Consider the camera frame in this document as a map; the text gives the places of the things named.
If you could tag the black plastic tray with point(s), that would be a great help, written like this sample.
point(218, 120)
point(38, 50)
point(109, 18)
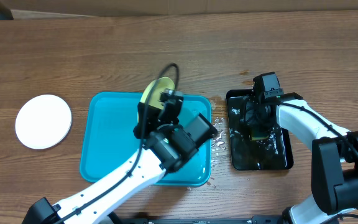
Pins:
point(273, 153)

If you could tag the yellow-green plate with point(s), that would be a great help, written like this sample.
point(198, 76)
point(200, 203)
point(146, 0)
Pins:
point(157, 90)

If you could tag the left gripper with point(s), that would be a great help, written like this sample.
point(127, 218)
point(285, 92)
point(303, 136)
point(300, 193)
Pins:
point(151, 114)

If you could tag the blue plastic tray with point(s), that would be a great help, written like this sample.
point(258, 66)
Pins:
point(109, 141)

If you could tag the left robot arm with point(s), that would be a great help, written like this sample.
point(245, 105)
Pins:
point(166, 150)

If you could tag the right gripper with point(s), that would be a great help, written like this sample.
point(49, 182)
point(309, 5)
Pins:
point(253, 121)

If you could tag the green yellow sponge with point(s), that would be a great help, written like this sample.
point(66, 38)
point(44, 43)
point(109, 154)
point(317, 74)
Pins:
point(258, 135)

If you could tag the white plate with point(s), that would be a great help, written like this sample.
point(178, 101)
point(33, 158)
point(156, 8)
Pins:
point(43, 122)

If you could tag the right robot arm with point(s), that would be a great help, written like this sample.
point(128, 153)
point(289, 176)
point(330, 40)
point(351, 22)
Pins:
point(334, 163)

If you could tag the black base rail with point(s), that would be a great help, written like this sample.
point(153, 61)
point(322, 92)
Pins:
point(258, 219)

